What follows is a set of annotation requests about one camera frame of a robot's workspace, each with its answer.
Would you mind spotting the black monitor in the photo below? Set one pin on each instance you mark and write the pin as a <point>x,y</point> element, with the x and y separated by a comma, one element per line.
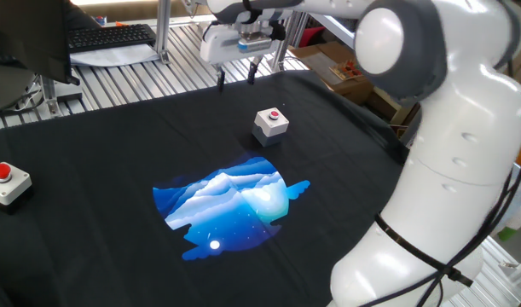
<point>30,38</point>

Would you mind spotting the small blue red object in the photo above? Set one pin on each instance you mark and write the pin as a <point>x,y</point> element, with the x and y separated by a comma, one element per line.
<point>100,20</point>

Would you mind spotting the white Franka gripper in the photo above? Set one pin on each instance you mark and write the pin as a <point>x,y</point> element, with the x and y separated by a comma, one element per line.
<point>217,47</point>

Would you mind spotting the open brown cardboard box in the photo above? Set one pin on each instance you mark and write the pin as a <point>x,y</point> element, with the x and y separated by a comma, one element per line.
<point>315,57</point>

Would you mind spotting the red emergency stop button box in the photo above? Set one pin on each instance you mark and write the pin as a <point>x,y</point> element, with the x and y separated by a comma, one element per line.
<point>8,192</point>

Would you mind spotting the white grey push button box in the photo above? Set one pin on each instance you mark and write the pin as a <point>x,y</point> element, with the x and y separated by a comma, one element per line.
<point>266,133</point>

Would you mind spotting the black keyboard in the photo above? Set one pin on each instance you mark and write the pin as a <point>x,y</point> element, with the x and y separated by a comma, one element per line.
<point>111,37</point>

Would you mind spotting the black cloth with blue print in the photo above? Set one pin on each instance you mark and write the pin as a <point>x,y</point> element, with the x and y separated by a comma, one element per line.
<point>94,234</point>

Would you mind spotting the aluminium profile post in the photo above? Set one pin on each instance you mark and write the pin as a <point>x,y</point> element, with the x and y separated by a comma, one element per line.
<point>163,30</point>

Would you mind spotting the silver metal shelf rail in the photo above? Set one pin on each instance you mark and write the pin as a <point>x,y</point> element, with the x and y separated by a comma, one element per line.
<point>332,27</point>

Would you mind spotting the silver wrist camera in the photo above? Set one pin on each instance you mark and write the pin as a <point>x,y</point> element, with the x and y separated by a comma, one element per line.
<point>255,44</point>

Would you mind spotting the wooden tray with coloured blocks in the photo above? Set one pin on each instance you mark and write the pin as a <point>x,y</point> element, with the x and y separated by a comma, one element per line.
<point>347,70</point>

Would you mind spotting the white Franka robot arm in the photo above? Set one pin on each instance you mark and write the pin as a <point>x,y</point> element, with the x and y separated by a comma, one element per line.
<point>456,128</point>

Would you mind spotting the white paper sheet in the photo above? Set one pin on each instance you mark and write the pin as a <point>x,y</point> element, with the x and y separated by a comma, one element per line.
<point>115,57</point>

